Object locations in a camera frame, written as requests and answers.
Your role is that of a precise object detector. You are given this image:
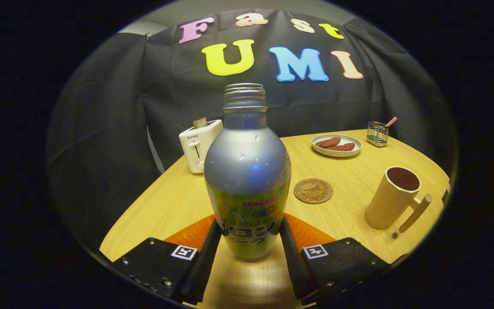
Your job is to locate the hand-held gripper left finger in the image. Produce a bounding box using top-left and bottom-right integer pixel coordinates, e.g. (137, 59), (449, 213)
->
(112, 214), (223, 305)

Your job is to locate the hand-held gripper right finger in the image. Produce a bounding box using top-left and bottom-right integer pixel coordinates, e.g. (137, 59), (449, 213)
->
(279, 213), (391, 306)

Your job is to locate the cream cup with wooden handle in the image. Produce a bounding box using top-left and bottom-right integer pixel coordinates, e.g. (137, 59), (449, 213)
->
(364, 166), (433, 233)

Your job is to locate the wooden table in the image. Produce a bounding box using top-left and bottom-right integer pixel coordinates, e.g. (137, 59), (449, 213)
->
(99, 129), (451, 309)

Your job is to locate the wire mesh holder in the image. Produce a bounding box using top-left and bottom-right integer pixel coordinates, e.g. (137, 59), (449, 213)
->
(366, 121), (389, 148)

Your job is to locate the round cork coaster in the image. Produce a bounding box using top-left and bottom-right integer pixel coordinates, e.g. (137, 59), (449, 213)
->
(293, 178), (334, 204)

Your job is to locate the white round plate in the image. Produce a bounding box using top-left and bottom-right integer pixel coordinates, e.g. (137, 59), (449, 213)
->
(311, 134), (362, 158)

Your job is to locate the silver bottle with green label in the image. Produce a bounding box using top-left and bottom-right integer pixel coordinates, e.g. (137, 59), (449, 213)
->
(203, 83), (292, 260)

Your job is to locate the white toaster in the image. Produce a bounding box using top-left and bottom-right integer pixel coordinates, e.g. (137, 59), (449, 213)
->
(178, 119), (224, 174)

